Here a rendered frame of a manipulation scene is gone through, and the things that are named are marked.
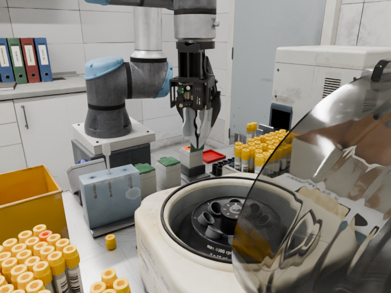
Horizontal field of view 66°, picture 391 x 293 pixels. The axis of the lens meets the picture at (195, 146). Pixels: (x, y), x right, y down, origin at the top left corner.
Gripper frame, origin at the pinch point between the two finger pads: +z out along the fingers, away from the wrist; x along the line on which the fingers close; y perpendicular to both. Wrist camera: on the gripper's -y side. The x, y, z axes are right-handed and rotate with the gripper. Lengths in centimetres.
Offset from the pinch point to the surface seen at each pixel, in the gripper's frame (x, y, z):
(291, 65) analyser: 18.7, -38.6, -12.0
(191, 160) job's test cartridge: -3.2, -5.7, 7.2
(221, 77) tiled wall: -39, -251, 22
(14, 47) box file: -160, -121, -12
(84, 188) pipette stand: -15.3, 19.1, 3.2
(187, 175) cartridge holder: -4.2, -5.2, 11.1
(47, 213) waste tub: -19.3, 23.7, 5.7
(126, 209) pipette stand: -10.5, 14.1, 9.6
